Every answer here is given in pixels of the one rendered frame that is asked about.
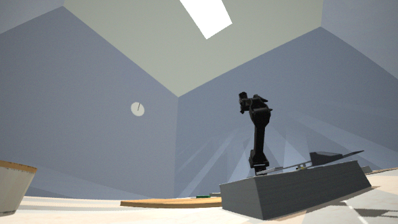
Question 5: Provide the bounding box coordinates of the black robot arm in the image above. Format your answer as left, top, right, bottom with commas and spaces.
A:
239, 91, 271, 176

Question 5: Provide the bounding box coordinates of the wooden board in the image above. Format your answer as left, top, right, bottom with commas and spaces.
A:
120, 197, 222, 208

